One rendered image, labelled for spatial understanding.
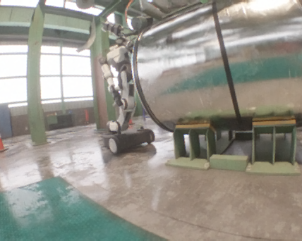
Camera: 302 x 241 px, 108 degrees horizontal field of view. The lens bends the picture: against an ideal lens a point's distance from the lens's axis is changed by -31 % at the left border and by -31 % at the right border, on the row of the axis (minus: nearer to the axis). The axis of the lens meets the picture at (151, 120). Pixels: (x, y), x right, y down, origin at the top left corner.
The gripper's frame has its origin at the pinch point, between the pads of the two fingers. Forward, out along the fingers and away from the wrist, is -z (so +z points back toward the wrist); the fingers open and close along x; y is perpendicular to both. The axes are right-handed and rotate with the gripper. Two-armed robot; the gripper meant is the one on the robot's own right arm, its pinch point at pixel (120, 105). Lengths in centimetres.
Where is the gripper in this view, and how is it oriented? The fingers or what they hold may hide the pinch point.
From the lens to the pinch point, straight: 169.1
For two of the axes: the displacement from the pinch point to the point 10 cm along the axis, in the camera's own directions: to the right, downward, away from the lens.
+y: 8.9, -4.6, 0.2
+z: -4.1, -7.7, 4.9
